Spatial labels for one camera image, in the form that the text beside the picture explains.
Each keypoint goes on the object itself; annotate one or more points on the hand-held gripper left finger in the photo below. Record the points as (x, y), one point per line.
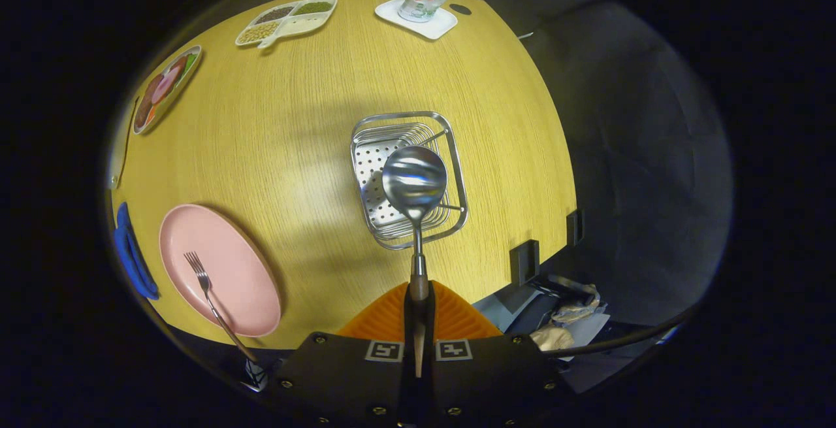
(409, 330)

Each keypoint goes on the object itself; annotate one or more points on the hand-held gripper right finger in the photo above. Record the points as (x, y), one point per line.
(430, 330)

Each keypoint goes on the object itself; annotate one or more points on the metal fork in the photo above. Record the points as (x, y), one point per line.
(208, 291)

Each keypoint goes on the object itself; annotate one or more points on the black table clamp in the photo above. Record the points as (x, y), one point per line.
(575, 227)
(524, 263)

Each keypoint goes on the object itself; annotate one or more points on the crumpled beige cloth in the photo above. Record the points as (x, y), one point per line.
(568, 310)

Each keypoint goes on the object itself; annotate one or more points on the pink plate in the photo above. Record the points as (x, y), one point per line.
(241, 264)

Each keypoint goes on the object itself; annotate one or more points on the blue cloth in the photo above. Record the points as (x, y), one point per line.
(130, 258)

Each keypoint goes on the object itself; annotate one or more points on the white square coaster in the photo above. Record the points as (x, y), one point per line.
(437, 28)

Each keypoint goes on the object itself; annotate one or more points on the black table grommet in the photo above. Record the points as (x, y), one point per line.
(460, 8)

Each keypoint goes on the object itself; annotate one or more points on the white divided tray with beans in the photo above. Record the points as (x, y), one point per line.
(307, 21)

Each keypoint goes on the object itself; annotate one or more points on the grey plate with food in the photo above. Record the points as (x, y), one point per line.
(171, 104)

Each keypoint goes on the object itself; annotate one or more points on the orange carrot slice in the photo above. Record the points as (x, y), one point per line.
(151, 116)

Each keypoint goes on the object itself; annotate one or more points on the green lettuce leaf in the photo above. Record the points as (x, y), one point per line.
(188, 65)

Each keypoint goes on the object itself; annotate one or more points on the pink ham slice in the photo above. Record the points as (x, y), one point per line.
(168, 83)

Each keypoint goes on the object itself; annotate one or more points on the large brown meat piece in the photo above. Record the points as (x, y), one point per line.
(142, 111)

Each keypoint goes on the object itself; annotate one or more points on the small brown meat piece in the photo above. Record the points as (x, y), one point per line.
(151, 87)

